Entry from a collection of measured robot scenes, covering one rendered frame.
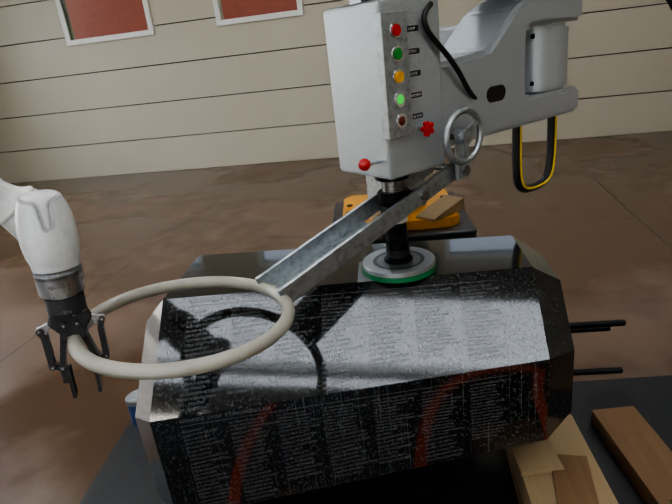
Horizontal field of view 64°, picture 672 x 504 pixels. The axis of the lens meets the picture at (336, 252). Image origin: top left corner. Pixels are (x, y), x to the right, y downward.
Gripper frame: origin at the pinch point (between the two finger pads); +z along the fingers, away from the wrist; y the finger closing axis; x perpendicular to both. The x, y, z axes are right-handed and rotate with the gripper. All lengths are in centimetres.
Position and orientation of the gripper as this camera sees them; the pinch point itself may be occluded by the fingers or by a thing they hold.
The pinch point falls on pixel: (85, 379)
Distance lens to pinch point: 132.4
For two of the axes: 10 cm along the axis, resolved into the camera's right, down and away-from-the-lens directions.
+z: 0.7, 9.4, 3.2
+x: -3.7, -2.8, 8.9
